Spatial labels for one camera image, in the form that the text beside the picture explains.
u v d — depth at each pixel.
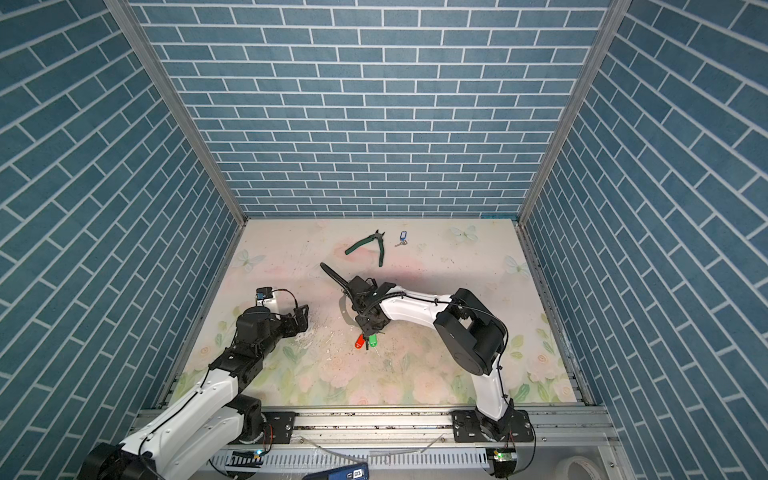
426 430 0.75
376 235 1.15
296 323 0.77
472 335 0.50
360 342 0.89
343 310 0.96
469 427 0.74
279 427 0.74
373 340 0.89
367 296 0.72
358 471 0.65
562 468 0.68
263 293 0.74
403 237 1.16
